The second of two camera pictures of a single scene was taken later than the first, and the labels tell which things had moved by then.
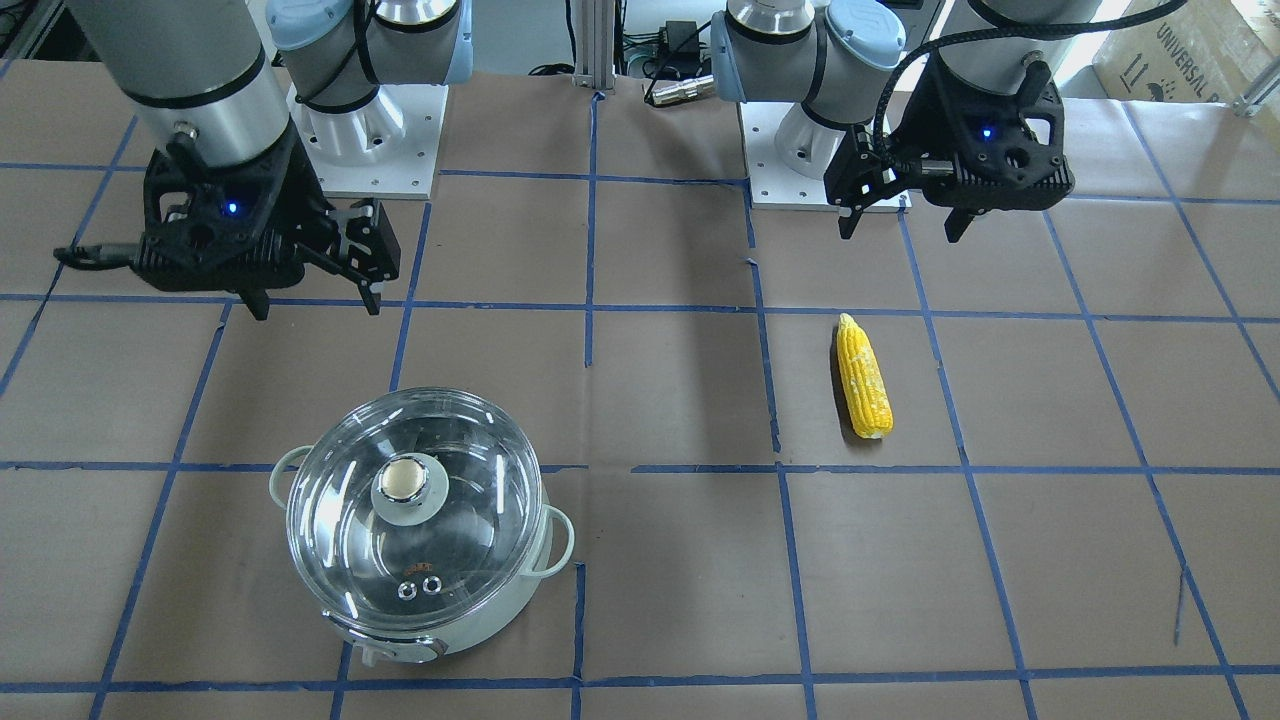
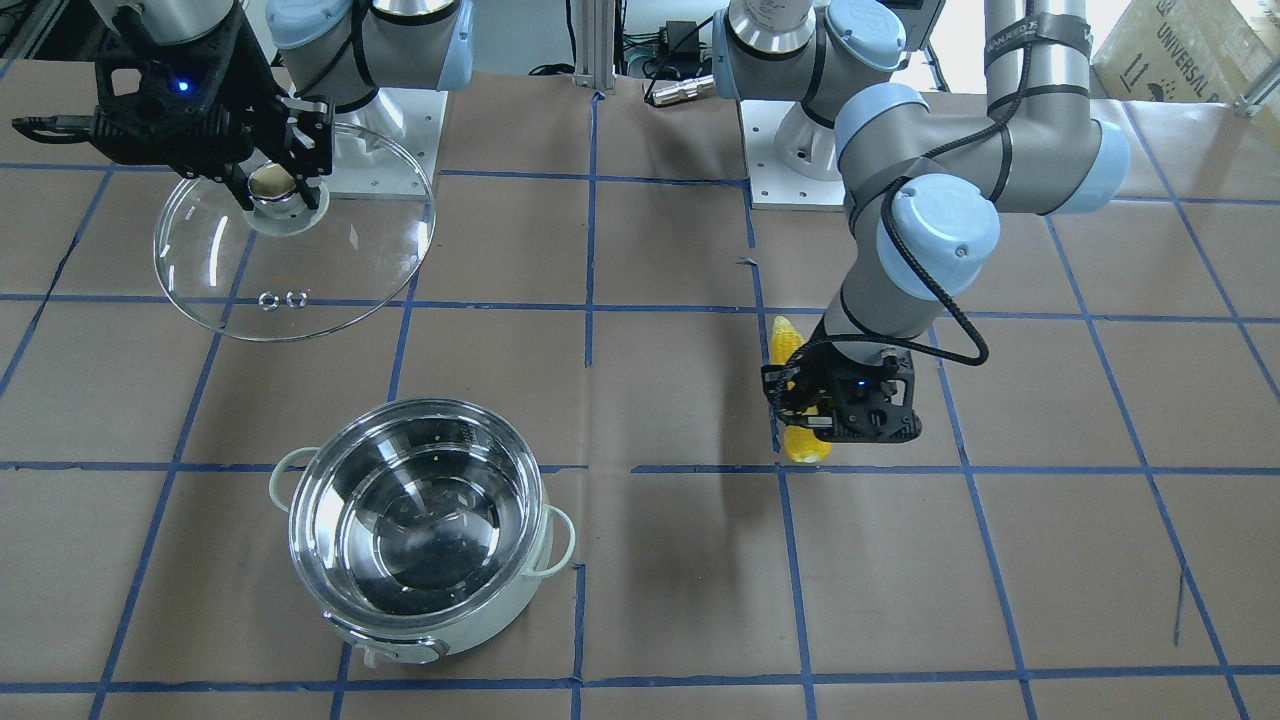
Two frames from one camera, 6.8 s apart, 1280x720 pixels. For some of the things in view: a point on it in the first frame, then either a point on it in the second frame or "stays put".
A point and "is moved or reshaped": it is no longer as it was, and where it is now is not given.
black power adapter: [682, 41] stays put
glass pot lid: [417, 510] is moved or reshaped
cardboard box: [1202, 51] stays put
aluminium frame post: [594, 45] stays put
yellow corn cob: [864, 378] is moved or reshaped
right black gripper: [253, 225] → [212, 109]
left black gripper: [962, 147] → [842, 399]
